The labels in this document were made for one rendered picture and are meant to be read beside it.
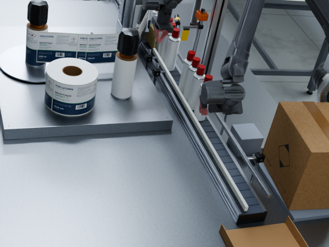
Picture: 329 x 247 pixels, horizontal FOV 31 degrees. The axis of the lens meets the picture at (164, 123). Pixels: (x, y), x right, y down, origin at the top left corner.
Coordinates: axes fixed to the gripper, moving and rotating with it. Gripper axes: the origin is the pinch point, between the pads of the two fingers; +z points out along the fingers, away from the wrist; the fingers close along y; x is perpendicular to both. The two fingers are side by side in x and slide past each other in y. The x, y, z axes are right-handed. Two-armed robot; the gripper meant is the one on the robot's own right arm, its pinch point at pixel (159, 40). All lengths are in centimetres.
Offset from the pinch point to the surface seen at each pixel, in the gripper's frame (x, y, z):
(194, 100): 9.4, 26.4, 13.1
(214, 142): 11, 48, 18
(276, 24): 208, -217, 106
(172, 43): 8.7, -5.2, 4.4
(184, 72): 8.3, 14.4, 7.1
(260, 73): 132, -108, 88
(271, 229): 16, 91, 22
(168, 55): 8.3, -5.7, 10.6
